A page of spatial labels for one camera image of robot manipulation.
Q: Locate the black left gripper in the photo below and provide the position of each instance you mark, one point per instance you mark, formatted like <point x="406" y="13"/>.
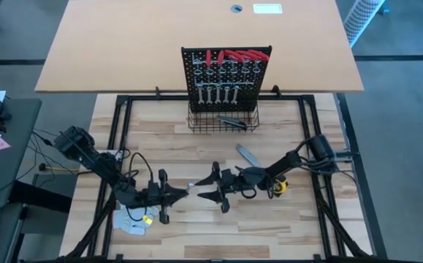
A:
<point x="160" y="195"/>

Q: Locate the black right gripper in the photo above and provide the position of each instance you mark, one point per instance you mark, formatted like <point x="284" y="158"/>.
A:
<point x="229" y="182"/>

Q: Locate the silver combination wrench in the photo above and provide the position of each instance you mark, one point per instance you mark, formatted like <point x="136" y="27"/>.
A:
<point x="235" y="93"/>
<point x="226" y="93"/>
<point x="209" y="94"/>
<point x="200" y="93"/>
<point x="217" y="93"/>
<point x="191" y="185"/>

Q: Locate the grey utility knife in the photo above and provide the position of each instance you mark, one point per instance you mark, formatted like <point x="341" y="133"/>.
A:
<point x="247" y="155"/>

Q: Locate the yellow black tape measure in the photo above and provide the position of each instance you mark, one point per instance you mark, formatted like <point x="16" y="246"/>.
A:
<point x="281" y="185"/>

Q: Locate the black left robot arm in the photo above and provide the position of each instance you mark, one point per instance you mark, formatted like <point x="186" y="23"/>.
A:
<point x="98" y="160"/>

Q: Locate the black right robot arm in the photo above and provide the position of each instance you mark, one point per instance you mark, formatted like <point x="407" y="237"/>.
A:
<point x="288" y="162"/>

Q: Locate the yellow tag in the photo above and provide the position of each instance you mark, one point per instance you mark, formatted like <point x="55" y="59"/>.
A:
<point x="147" y="220"/>

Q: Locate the white work glove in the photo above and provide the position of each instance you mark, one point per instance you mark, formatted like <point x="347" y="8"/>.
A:
<point x="130" y="223"/>
<point x="120" y="209"/>

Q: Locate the black metal pegboard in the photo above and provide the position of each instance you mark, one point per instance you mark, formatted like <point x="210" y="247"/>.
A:
<point x="247" y="98"/>

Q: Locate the tan desk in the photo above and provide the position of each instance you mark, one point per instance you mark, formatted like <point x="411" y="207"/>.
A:
<point x="123" y="44"/>

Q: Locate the grey side table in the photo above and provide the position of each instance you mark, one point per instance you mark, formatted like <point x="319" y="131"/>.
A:
<point x="6" y="171"/>

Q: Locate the white desk plate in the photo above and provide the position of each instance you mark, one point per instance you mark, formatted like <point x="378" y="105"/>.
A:
<point x="267" y="8"/>

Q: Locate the white perforated panel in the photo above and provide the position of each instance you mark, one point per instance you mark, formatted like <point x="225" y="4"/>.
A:
<point x="361" y="18"/>

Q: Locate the black frame clamp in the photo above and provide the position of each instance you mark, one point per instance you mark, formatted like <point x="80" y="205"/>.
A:
<point x="275" y="91"/>
<point x="157" y="93"/>

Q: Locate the silver wrench holder rail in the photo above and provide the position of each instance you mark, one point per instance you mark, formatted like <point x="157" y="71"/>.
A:
<point x="247" y="83"/>

